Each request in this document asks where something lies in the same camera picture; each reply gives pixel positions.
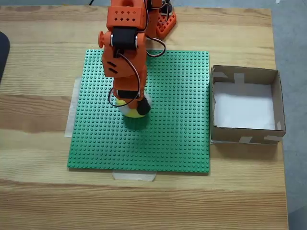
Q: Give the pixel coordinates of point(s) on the black yellow white fabric ball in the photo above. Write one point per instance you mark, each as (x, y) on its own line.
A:
(144, 106)

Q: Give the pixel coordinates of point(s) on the open cardboard box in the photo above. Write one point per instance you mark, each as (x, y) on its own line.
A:
(227, 135)

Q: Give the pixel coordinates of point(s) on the white paper box liner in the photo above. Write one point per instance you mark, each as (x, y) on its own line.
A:
(242, 105)

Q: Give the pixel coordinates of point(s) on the green studded baseplate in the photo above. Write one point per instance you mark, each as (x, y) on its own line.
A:
(172, 119)

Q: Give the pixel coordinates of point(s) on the translucent tape strip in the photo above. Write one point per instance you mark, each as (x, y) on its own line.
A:
(70, 115)
(134, 176)

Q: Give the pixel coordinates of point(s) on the black flat object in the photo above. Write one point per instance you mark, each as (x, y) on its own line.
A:
(3, 55)

